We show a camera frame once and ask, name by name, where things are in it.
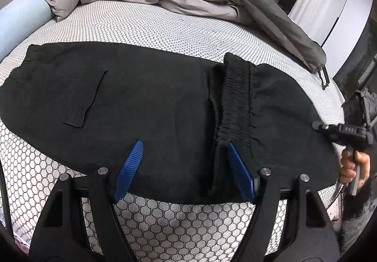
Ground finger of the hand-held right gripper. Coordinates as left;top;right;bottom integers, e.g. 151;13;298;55
311;121;339;141

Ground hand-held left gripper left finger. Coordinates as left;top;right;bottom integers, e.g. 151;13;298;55
28;140;144;262

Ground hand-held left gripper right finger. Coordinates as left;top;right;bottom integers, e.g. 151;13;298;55
227;142;340;262

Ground black pants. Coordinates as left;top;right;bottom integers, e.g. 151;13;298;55
0;43;344;205

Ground person's right forearm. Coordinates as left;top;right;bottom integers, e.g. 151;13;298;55
339;178;377;254

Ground person's right hand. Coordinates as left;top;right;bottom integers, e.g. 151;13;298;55
340;150;372;184

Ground dark grey cloth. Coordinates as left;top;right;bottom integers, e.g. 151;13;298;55
163;0;327;72

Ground white honeycomb-patterned bed sheet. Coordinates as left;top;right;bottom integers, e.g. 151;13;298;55
0;0;346;262

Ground light blue pillow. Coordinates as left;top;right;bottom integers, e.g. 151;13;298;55
0;0;56;62

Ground black strap buckle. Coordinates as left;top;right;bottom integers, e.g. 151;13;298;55
316;64;331;91

